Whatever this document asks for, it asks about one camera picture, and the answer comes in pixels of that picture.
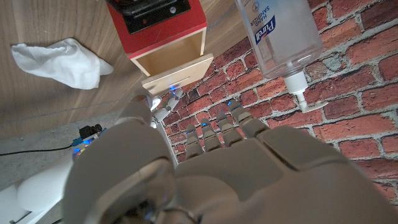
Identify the clear hand sanitizer pump bottle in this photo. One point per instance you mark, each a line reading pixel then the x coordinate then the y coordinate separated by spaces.
pixel 280 34

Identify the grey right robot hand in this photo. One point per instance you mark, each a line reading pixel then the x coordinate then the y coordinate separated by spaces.
pixel 164 112

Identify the red brick print backdrop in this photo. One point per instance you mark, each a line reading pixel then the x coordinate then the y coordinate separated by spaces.
pixel 342 93

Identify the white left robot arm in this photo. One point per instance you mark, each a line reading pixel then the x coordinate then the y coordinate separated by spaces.
pixel 40 186

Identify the wooden box with slot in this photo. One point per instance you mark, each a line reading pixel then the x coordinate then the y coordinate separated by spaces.
pixel 177 74

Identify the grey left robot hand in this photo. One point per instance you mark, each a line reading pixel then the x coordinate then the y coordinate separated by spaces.
pixel 248 177

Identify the crumpled white cloth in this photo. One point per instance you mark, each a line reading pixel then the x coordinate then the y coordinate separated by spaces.
pixel 65 63

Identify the wooden drawer with red front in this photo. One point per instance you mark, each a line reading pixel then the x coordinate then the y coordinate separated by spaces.
pixel 161 34

